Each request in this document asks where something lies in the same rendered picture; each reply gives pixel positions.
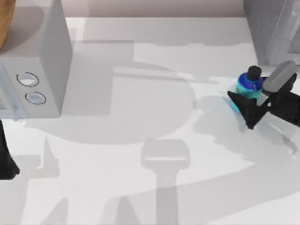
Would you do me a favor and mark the blue bottle with black cap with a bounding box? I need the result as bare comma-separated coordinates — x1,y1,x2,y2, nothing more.
230,66,265,114

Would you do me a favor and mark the pale microwave oven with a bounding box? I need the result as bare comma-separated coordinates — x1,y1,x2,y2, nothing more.
0,0,74,121

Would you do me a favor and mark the small microwave knob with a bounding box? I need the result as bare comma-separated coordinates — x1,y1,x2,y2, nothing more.
24,91,47,105

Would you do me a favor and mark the large microwave knob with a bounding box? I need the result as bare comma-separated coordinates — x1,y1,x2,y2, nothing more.
16,71,40,88

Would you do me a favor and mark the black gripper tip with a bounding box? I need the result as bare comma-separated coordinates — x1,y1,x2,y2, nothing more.
0,119,21,181

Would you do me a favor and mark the wooden cupboard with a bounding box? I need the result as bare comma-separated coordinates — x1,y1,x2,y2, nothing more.
0,0,16,50

